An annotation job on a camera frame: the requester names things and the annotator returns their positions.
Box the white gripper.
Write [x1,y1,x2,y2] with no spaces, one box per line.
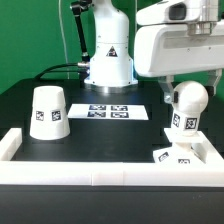
[134,0,224,104]

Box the white lamp bulb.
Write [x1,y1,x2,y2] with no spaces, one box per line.
[171,81,208,136]

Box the white lamp base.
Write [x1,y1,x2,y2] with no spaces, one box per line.
[153,128,202,166]

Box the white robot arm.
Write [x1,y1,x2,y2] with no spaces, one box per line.
[86,0,224,103]

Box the white lamp shade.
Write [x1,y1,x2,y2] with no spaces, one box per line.
[30,86,70,140]

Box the white marker sheet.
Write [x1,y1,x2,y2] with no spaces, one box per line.
[68,104,148,120]

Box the white U-shaped fence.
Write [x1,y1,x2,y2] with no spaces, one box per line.
[0,128,224,187]

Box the black cable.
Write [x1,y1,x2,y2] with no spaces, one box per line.
[33,62,90,82]

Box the grey hanging cable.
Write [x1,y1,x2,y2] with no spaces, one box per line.
[58,0,71,80]

